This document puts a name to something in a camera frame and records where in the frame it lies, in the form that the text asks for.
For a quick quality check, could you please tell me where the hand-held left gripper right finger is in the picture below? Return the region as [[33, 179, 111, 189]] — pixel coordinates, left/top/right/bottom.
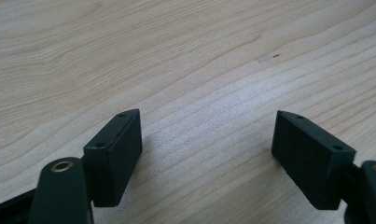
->
[[271, 109, 357, 211]]

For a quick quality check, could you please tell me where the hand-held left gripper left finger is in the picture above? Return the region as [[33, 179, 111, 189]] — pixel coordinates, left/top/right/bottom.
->
[[83, 108, 143, 208]]

